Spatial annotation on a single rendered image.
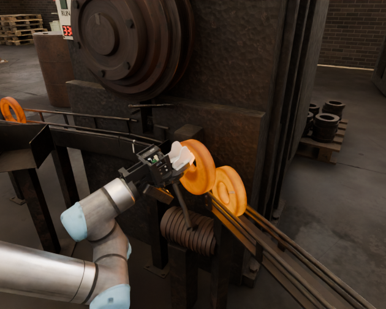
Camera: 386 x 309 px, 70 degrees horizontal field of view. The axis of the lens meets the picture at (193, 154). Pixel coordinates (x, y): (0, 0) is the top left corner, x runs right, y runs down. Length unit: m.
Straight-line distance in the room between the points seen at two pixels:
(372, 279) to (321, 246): 0.27
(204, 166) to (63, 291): 0.40
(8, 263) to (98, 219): 0.18
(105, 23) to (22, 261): 0.67
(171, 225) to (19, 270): 0.57
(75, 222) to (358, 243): 1.60
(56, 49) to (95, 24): 2.90
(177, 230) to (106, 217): 0.40
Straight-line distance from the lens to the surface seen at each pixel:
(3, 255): 0.57
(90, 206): 0.64
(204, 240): 0.97
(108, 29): 0.94
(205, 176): 0.71
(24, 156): 1.44
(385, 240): 2.00
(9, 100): 1.81
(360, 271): 1.75
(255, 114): 0.96
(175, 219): 1.01
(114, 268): 0.63
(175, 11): 0.90
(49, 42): 3.86
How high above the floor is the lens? 1.20
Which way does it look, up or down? 29 degrees down
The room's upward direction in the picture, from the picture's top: straight up
